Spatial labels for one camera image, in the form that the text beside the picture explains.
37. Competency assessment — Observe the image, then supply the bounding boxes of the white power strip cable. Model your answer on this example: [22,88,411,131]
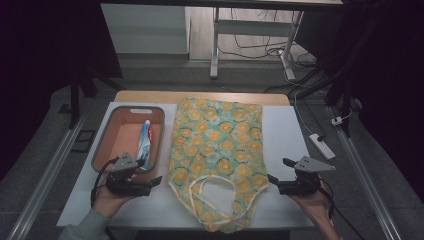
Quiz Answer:
[293,89,316,136]

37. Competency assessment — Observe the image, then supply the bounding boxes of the white cabinet panel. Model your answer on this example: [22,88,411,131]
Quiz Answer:
[100,3,191,55]

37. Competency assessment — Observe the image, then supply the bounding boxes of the white table mat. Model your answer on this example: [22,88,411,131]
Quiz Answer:
[56,101,316,229]

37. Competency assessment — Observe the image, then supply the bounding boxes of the aluminium floor rail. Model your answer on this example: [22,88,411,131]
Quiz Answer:
[328,106,403,240]
[6,113,88,240]

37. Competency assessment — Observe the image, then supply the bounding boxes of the white desk frame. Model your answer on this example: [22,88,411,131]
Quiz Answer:
[209,6,305,81]

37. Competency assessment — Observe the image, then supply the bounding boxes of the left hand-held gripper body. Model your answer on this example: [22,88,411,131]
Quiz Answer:
[105,152,153,198]

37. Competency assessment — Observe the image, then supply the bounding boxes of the white power strip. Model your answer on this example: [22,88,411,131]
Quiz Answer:
[308,133,336,160]

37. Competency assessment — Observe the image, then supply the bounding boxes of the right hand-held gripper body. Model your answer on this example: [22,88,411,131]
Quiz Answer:
[278,155,336,196]

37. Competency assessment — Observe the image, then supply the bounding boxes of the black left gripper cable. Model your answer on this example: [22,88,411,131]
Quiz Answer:
[90,157,120,208]

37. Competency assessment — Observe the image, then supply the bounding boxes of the yellow flower print cloth bag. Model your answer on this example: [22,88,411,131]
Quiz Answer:
[167,96,270,234]

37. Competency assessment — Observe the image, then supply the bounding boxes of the blue and white toothpaste tube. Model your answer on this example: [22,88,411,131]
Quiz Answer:
[136,119,154,172]

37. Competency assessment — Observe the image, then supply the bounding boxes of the black stand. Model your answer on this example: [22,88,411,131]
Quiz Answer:
[68,64,125,130]
[295,64,363,138]

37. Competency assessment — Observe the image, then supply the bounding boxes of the person's left hand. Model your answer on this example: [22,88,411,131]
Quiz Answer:
[91,184,134,219]

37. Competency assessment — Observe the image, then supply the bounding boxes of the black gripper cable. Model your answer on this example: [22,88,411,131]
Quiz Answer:
[318,181,368,240]
[90,157,120,208]

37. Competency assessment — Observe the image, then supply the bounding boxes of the black floor plate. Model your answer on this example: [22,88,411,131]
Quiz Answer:
[71,129,98,154]

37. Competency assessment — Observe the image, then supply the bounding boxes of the person's right hand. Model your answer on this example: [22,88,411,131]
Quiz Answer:
[288,178,334,228]

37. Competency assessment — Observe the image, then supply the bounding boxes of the black floor cables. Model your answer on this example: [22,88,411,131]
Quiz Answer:
[218,9,316,69]

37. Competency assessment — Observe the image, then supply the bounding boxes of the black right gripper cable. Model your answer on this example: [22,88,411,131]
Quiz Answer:
[318,181,368,240]

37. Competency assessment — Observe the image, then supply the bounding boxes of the orange basket with grey rim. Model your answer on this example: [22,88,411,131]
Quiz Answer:
[90,105,166,183]

